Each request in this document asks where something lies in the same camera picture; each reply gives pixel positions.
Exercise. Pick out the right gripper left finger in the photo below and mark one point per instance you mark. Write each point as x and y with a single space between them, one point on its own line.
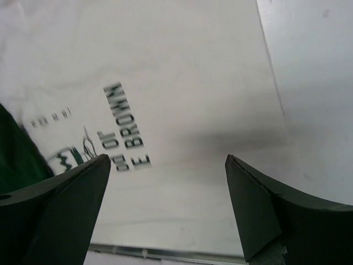
52 222

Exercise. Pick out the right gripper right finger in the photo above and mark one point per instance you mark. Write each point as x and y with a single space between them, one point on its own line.
278 224

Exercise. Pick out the white and green t shirt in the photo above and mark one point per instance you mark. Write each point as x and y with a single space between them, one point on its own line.
92 77

